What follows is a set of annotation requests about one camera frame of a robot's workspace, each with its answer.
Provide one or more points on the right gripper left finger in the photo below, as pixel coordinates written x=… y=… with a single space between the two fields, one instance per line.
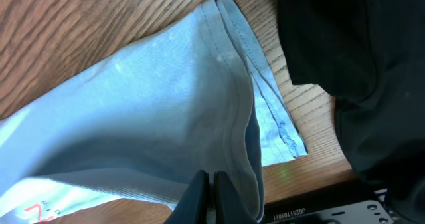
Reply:
x=192 y=207

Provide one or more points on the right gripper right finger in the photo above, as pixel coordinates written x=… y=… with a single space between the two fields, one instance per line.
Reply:
x=229 y=207

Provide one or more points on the light blue printed t-shirt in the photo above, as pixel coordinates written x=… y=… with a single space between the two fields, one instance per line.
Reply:
x=198 y=95

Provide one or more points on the black garment at right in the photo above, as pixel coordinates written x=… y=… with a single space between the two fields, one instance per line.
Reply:
x=368 y=55

